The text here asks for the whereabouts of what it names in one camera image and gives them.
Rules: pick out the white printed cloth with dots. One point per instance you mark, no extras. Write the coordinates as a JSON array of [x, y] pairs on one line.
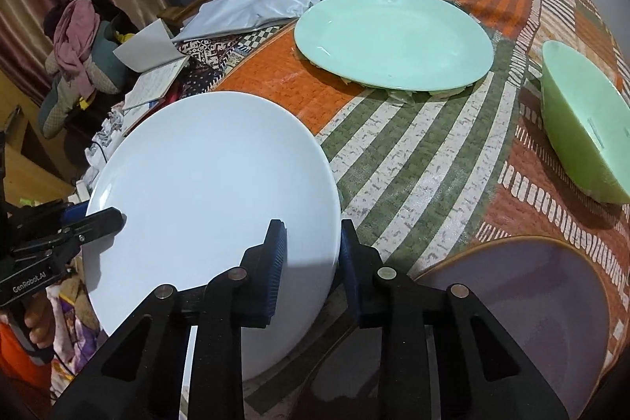
[[115, 129]]

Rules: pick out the lavender bowl with brown rim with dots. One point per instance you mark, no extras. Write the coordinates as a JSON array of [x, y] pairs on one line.
[[517, 307]]

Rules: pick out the person's left hand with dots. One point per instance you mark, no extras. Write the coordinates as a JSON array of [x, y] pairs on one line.
[[40, 324]]

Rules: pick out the silver grey cloth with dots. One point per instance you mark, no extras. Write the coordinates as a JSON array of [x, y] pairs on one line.
[[266, 4]]

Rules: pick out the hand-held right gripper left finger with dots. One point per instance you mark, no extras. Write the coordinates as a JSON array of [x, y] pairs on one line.
[[275, 275]]

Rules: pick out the pink scarf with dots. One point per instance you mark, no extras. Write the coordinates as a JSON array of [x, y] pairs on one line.
[[74, 41]]

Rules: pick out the striped patchwork quilt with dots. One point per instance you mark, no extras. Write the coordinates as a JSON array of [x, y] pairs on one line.
[[433, 144]]

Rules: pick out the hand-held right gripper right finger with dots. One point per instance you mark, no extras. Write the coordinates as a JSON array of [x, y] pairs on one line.
[[350, 277]]

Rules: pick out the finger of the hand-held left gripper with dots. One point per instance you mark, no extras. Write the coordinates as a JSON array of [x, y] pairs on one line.
[[96, 223], [74, 212]]

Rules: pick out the mint green plate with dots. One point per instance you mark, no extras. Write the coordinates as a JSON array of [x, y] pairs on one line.
[[393, 36]]

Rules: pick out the pile of clothes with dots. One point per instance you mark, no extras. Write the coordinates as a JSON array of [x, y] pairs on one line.
[[106, 61]]

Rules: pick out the open notebook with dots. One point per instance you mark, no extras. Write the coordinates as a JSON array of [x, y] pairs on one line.
[[152, 75]]

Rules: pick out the person's left forearm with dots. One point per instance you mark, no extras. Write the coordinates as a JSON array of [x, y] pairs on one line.
[[22, 361]]

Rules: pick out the purple printed cloth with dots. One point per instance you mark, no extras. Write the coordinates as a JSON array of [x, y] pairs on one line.
[[74, 326]]

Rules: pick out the mint green bowl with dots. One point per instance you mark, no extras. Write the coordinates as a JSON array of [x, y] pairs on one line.
[[581, 120]]

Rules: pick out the white plate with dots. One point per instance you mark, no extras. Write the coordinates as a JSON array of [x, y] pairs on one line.
[[206, 184]]

